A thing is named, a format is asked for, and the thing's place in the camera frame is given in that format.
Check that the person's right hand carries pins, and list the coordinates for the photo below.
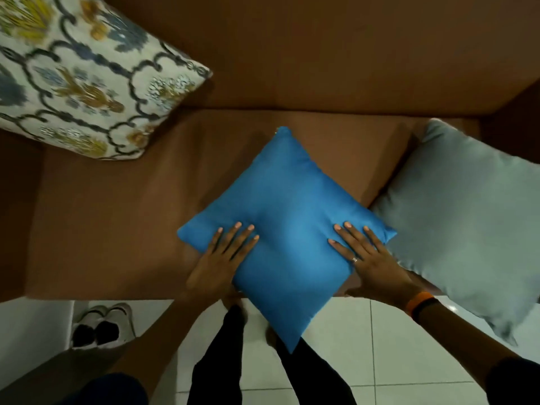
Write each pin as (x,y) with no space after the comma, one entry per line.
(379,274)

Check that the person's left hand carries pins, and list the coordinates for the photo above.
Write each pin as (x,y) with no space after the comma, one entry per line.
(213,274)

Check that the person's left little finger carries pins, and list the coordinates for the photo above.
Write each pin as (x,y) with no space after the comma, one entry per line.
(215,241)

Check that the person's right middle finger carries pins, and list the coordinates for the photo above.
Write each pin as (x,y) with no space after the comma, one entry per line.
(349,241)

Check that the person's right little finger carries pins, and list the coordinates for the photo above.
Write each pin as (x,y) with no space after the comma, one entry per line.
(374,241)

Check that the person's left middle finger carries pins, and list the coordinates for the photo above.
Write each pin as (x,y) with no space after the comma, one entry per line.
(241,242)

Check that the blue cushion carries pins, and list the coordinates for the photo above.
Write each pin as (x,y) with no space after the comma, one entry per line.
(287,206)

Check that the person's left forearm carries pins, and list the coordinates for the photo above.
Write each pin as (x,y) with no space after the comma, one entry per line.
(156,341)

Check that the person's right forearm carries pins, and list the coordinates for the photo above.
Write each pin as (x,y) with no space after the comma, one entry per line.
(460,337)

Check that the orange and black wristband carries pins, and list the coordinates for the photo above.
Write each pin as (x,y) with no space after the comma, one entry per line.
(419,301)

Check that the light grey cushion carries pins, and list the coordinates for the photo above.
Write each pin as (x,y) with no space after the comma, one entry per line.
(472,223)

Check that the black trousers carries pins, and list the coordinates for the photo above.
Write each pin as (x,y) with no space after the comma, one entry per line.
(219,358)

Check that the white shoe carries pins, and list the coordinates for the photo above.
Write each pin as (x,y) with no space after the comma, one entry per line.
(86,328)
(114,326)

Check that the brown fabric sofa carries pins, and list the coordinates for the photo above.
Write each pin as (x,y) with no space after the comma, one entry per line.
(329,58)

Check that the dark blue shirt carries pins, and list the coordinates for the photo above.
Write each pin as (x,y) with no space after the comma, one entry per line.
(105,392)

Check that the floral patterned cushion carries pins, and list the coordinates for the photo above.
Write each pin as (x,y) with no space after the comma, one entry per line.
(80,80)

